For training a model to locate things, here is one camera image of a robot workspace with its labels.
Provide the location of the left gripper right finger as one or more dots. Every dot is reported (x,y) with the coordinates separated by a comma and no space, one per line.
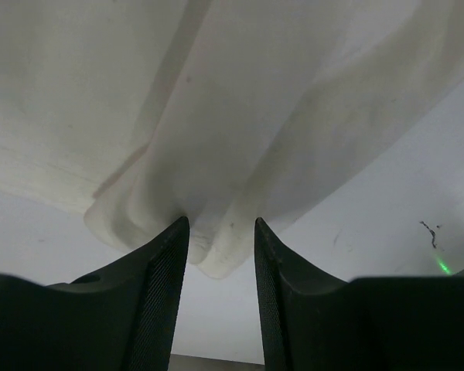
(311,320)

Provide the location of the cream white t shirt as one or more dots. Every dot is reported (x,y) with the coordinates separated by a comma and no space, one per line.
(137,112)

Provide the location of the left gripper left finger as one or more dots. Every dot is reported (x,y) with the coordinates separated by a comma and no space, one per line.
(119,317)

